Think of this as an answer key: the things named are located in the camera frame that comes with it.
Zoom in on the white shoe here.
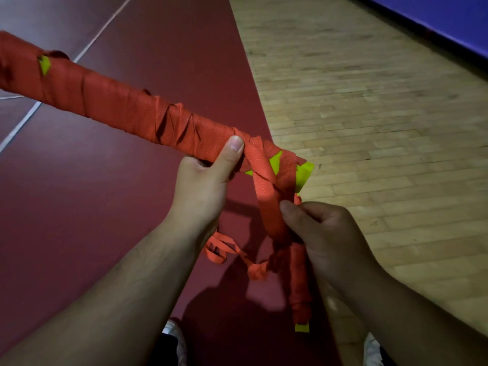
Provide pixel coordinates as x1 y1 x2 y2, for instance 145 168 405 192
162 319 188 366
362 332 384 366

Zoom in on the black trouser leg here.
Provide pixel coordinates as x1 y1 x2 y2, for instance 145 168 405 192
379 346 399 366
146 333 179 366

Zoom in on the person's left hand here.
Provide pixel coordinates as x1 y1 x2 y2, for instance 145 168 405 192
166 135 246 252

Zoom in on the black left trouser leg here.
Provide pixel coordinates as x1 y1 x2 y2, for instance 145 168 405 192
146 333 179 366

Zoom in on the white left shoe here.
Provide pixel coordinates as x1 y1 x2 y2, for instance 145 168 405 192
162 319 188 366

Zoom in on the black right trouser leg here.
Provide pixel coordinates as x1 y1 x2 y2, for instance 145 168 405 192
379 346 399 366

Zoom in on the person's right forearm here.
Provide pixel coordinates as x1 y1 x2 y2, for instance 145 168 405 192
343 266 488 366

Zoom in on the person's left forearm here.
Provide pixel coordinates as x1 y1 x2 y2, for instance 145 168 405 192
0 221 208 366

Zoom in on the white right shoe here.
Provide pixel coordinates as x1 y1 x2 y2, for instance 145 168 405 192
362 332 384 366

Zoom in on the person's right hand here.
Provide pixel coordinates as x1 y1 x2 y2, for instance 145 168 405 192
279 200 384 298

